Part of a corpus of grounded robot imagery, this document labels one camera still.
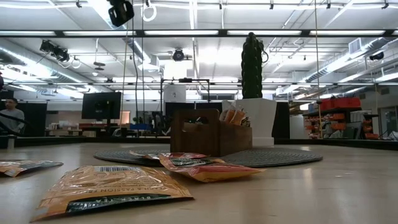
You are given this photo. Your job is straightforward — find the red peach tea packet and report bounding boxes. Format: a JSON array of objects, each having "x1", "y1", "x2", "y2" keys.
[
  {"x1": 128, "y1": 149, "x2": 210, "y2": 161},
  {"x1": 159, "y1": 152, "x2": 267, "y2": 184}
]

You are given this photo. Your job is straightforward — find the wooden tea caddy box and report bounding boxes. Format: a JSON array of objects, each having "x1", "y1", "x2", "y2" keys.
[{"x1": 170, "y1": 108, "x2": 253, "y2": 158}]

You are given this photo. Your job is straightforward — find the orange tea packet white border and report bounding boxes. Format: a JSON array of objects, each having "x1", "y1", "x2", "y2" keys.
[{"x1": 224, "y1": 108, "x2": 237, "y2": 124}]

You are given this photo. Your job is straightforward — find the orange tea packet with barcode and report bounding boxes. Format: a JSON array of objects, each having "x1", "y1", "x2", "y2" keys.
[{"x1": 30, "y1": 164, "x2": 194, "y2": 222}]

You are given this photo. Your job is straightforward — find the black monitor on stand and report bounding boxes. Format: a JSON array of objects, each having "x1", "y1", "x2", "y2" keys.
[{"x1": 81, "y1": 91, "x2": 123, "y2": 125}]

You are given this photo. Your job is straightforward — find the white square panel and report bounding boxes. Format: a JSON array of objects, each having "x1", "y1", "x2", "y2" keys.
[{"x1": 163, "y1": 85, "x2": 187, "y2": 103}]

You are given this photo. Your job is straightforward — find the black partition panel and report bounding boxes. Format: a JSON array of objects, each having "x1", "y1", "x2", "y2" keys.
[
  {"x1": 164, "y1": 101, "x2": 223, "y2": 138},
  {"x1": 0, "y1": 102, "x2": 47, "y2": 138},
  {"x1": 273, "y1": 101, "x2": 290, "y2": 139}
]

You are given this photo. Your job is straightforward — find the person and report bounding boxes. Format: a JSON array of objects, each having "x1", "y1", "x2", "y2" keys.
[{"x1": 0, "y1": 97, "x2": 26, "y2": 135}]

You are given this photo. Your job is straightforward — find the green cactus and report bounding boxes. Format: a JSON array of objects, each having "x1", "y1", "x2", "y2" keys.
[{"x1": 241, "y1": 31, "x2": 265, "y2": 100}]

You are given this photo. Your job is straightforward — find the white angular plant pot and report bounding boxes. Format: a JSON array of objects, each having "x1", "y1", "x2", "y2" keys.
[{"x1": 222, "y1": 98, "x2": 277, "y2": 147}]

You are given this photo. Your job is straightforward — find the round grey woven placemat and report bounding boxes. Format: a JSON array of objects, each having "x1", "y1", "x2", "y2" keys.
[{"x1": 93, "y1": 146, "x2": 324, "y2": 169}]

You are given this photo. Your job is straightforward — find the shelf with red bins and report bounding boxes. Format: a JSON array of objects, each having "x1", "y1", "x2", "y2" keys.
[{"x1": 303, "y1": 96, "x2": 363, "y2": 140}]

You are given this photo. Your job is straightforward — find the rack with grey orange bins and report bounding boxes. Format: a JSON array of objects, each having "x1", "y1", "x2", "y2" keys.
[{"x1": 349, "y1": 110, "x2": 381, "y2": 140}]

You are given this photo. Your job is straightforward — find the black overhead camera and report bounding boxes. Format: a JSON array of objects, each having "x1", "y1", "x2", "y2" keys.
[{"x1": 172, "y1": 49, "x2": 187, "y2": 62}]

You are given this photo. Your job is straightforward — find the black tubular stand frame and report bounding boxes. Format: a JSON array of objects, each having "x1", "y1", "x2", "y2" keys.
[{"x1": 160, "y1": 77, "x2": 211, "y2": 138}]

